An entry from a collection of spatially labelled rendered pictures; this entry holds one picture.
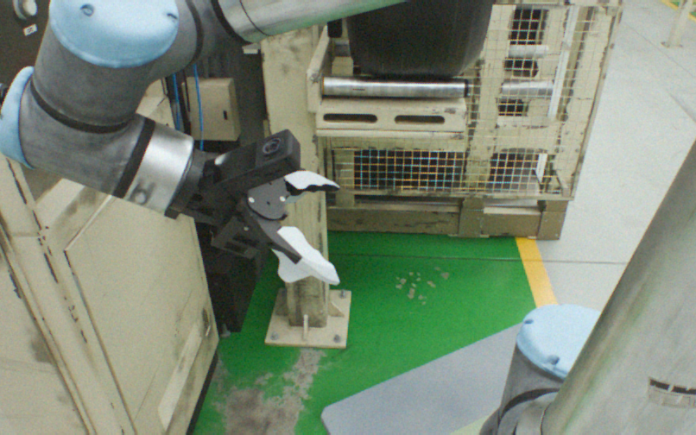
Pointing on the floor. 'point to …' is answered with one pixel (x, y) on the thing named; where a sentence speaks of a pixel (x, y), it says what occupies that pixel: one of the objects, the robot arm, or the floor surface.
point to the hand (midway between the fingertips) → (343, 230)
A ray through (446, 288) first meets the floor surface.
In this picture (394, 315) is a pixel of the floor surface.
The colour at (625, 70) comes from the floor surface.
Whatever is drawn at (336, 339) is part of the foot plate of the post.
